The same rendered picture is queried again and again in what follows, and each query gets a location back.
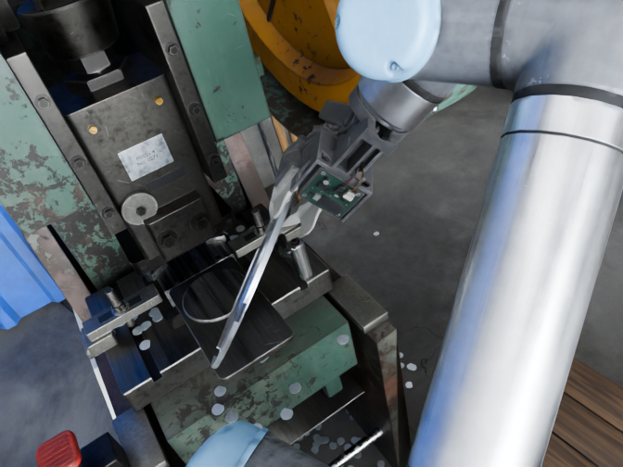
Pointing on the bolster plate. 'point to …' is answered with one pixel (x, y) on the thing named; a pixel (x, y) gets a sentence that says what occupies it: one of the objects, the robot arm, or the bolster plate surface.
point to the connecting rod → (73, 31)
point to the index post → (299, 258)
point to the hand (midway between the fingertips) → (283, 212)
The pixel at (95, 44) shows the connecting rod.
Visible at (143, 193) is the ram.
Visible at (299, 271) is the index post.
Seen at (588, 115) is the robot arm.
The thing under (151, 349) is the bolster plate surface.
